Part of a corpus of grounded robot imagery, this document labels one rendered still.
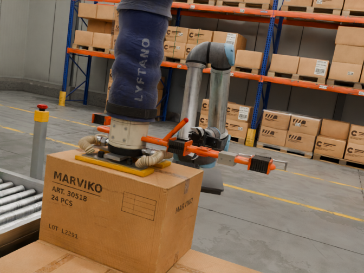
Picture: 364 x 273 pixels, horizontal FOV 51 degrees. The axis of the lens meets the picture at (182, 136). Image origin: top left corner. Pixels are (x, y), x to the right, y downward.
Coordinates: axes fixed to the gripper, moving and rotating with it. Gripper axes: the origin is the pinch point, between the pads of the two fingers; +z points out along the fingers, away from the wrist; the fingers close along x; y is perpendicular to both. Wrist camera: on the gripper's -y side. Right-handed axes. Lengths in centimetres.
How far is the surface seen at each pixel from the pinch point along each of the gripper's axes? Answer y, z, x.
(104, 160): 30.7, 26.5, -9.9
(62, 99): 620, -711, -101
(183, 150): -0.7, 17.5, 0.0
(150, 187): 5.4, 33.2, -13.7
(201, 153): -8.2, 16.5, 0.0
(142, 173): 11.9, 28.1, -10.9
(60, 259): 38, 40, -52
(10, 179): 123, -19, -51
